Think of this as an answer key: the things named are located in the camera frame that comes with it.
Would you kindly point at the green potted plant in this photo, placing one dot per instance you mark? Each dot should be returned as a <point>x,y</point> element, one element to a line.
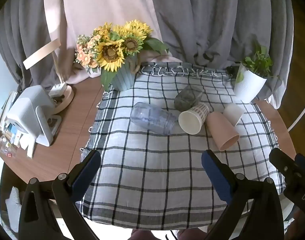
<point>258,62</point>

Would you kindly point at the desk lamp with wooden base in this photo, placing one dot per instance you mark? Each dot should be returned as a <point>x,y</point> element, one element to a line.
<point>66,97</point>

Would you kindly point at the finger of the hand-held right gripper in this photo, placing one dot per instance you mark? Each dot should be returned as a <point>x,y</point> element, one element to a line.
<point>281,161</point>

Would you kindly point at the clear plastic cup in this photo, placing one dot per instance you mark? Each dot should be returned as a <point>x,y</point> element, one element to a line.
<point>152,117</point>

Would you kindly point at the white plant pot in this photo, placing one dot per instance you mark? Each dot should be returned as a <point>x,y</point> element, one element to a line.
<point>247,86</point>

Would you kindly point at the checked grey white cloth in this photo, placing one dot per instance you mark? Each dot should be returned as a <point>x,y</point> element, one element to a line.
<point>147,170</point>

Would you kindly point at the stack of books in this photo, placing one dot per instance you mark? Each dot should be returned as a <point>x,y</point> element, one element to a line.
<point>6,110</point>

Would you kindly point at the patterned paper cup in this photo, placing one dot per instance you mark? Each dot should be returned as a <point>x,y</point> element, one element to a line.
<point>191,121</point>

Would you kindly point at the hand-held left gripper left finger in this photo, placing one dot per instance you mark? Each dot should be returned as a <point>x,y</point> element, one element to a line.
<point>85,173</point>

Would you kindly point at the white spiral notebook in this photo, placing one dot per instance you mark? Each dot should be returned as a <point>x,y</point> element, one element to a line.
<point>13,207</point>

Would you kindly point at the pink flower bouquet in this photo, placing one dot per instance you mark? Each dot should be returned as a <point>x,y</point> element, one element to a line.
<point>86,52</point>

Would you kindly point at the white boxy device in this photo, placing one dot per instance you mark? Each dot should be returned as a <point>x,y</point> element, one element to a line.
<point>27,110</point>

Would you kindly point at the clear drinking glass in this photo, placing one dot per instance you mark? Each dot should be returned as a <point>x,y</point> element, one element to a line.
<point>3,145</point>

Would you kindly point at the pale pink curtain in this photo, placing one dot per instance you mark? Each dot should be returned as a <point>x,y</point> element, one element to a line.
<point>97,7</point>

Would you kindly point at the grey speckled glass cup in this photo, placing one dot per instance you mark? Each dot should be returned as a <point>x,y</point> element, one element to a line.
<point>186,98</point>

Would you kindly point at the light blue ribbed vase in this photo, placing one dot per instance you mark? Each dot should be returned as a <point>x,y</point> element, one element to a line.
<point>123,78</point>

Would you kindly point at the pink cup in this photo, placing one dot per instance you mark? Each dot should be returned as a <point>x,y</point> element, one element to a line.
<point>221,130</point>

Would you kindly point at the sunflower bouquet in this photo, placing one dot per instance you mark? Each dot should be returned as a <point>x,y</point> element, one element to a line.
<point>112,51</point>

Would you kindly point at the small white cup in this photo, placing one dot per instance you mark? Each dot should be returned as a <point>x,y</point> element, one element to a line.
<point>233,113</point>

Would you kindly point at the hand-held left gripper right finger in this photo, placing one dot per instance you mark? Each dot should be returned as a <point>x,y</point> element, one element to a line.
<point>216,177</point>

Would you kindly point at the white curved tube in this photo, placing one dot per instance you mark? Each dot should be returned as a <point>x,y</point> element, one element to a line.
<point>300,116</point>

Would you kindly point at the grey curtain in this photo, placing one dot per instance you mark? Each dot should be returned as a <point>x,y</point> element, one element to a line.
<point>212,22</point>
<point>20,30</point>

